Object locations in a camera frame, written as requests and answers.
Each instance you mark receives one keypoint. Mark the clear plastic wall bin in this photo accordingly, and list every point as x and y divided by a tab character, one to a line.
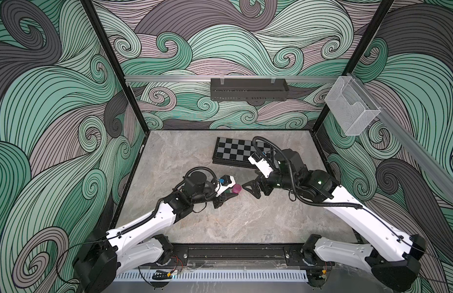
351	105

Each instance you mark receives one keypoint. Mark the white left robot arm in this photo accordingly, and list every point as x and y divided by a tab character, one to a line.
106	254

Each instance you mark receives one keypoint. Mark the black white chessboard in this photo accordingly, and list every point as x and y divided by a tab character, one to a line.
233	152

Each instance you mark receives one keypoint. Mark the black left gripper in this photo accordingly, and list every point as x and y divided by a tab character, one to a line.
219	194

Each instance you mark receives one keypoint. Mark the purple paint jar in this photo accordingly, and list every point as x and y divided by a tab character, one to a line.
236	189

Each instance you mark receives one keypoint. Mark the white ventilated front strip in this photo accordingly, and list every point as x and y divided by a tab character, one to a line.
220	275

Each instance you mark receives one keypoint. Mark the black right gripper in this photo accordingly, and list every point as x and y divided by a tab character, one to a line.
263	183

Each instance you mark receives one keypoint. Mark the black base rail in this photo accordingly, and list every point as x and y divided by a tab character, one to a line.
242	254

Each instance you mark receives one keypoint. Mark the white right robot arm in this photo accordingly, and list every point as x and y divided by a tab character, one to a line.
390	255

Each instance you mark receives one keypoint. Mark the black wall shelf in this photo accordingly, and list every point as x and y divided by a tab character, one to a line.
254	90

